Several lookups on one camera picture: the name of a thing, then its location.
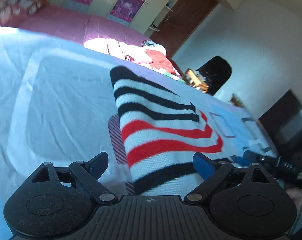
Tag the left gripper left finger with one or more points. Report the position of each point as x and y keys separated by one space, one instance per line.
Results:
x=97 y=165

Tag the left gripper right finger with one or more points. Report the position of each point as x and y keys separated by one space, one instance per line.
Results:
x=204 y=166

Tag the striped knit sweater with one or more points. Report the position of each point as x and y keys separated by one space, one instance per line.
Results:
x=161 y=132

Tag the pile of folded clothes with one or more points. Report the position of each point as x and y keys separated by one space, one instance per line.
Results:
x=143 y=56

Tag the dark television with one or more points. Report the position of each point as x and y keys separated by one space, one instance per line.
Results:
x=283 y=121

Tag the patterned light blue bedsheet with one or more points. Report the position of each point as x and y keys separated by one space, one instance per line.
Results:
x=56 y=99

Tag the wooden side table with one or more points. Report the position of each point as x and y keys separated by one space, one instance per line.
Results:
x=195 y=81

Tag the pink bed cover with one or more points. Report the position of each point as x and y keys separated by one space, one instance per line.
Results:
x=75 y=26

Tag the lower right pink poster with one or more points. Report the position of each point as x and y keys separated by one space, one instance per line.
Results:
x=124 y=11

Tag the brown wooden door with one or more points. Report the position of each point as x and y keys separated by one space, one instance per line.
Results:
x=181 y=22

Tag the near patterned pillow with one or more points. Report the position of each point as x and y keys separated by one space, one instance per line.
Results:
x=7 y=12

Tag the patterned pillow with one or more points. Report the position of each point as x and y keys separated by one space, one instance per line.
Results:
x=25 y=7
x=7 y=12

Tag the far patterned pillow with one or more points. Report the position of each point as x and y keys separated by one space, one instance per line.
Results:
x=25 y=7

